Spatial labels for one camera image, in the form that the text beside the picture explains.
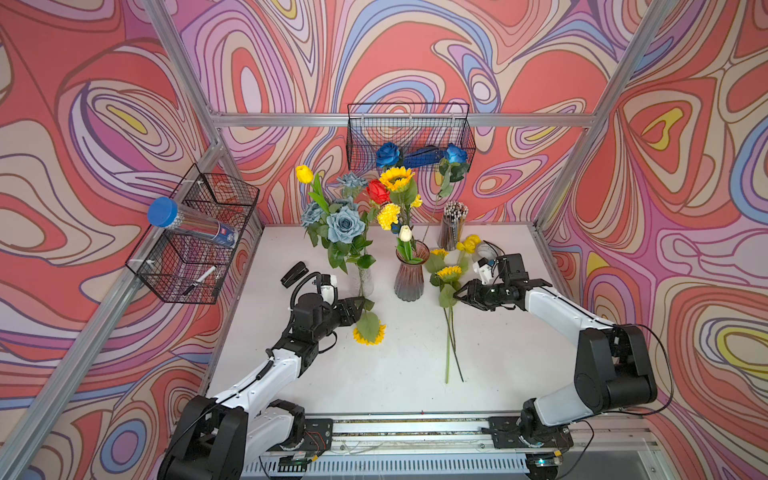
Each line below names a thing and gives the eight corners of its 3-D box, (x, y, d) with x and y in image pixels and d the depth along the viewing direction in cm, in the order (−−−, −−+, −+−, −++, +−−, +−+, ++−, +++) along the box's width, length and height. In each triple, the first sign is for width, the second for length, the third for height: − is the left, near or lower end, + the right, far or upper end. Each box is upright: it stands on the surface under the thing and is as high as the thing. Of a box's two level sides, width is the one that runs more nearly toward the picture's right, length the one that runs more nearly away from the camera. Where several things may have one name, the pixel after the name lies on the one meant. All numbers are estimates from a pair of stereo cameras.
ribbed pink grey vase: (394, 293, 100) (395, 255, 85) (413, 276, 105) (417, 237, 89) (409, 306, 97) (413, 269, 82) (428, 288, 102) (436, 250, 86)
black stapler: (281, 284, 104) (277, 276, 101) (302, 267, 109) (300, 260, 105) (289, 290, 102) (285, 283, 99) (310, 274, 107) (307, 266, 103)
